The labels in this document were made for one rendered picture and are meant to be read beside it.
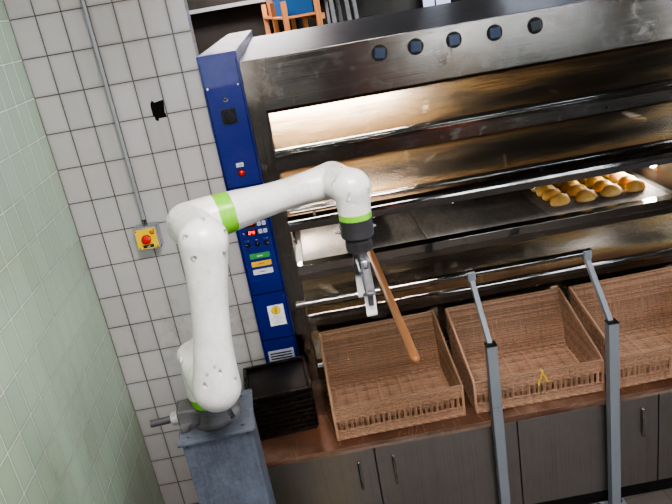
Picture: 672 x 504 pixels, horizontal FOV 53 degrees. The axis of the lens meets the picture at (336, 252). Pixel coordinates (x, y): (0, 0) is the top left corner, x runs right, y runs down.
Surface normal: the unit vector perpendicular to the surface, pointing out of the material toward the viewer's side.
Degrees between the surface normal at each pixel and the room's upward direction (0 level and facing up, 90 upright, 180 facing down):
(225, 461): 90
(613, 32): 90
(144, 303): 90
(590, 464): 90
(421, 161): 70
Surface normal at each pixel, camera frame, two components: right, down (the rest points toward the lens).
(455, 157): 0.02, 0.01
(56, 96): 0.08, 0.35
